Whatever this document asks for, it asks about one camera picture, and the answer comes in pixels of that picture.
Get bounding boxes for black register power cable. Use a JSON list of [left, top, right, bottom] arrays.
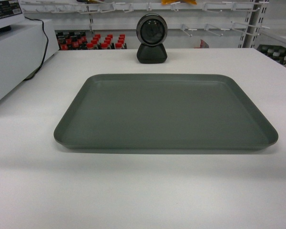
[[23, 18, 50, 82]]

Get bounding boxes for red cap sauce bottles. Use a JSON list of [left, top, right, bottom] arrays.
[[56, 31, 127, 51]]

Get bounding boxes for white wire hook rack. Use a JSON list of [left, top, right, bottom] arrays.
[[21, 0, 269, 49]]

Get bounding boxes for black round barcode scanner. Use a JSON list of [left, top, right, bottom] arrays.
[[136, 13, 168, 64]]

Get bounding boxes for white cash register box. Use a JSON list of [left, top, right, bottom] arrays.
[[0, 0, 59, 100]]

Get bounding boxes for grey rectangular serving tray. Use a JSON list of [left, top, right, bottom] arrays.
[[53, 73, 278, 150]]

